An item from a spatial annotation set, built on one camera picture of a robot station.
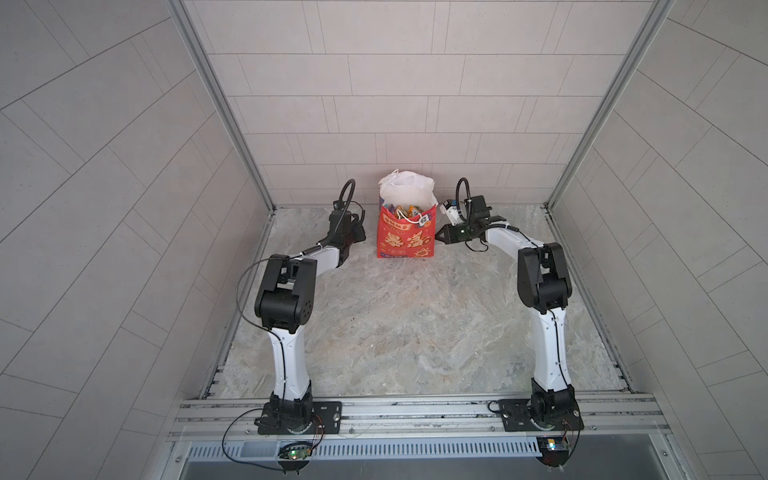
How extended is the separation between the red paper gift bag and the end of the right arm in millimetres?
47

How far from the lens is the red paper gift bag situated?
88 cm

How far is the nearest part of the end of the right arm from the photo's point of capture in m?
0.80
